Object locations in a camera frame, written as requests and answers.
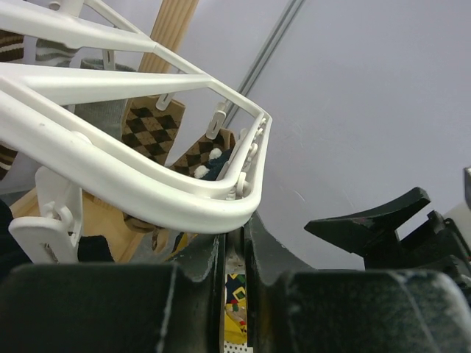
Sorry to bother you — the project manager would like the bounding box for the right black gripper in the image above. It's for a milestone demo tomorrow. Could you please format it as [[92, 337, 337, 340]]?
[[305, 187, 470, 294]]

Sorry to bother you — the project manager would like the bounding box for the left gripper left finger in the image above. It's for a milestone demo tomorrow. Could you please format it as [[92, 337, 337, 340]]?
[[1, 235, 225, 352]]

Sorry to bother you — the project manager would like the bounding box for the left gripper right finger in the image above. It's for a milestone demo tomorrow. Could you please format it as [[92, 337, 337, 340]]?
[[244, 215, 470, 352]]

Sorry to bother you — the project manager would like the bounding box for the yellow sock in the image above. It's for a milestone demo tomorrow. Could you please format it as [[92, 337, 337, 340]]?
[[224, 299, 247, 344], [123, 213, 197, 262]]

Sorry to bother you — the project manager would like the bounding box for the white plastic laundry basket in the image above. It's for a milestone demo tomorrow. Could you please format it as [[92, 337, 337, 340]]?
[[223, 341, 253, 353]]

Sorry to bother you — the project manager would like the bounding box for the navy patterned sock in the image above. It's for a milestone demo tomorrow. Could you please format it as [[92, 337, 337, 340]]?
[[194, 148, 233, 181]]

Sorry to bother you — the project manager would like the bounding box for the beige brown argyle sock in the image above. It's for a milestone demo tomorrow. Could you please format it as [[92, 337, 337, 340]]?
[[121, 96, 236, 179]]

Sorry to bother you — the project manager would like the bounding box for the white plastic clip hanger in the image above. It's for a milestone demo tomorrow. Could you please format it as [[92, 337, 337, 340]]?
[[0, 0, 273, 264]]

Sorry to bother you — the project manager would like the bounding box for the wooden hanger stand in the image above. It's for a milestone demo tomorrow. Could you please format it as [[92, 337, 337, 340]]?
[[9, 0, 199, 264]]

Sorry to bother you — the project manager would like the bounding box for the navy santa sock pair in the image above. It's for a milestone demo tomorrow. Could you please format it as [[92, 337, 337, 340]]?
[[225, 274, 246, 304]]

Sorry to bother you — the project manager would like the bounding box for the black hanging sock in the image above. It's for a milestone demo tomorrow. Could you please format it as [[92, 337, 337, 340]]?
[[1, 202, 114, 279]]

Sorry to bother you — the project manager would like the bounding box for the grey striped hanging sock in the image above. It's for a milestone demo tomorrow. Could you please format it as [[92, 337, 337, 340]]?
[[35, 39, 126, 140]]

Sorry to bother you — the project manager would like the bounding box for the brown striped hanging sock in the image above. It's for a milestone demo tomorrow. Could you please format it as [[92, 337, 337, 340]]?
[[0, 29, 26, 181]]

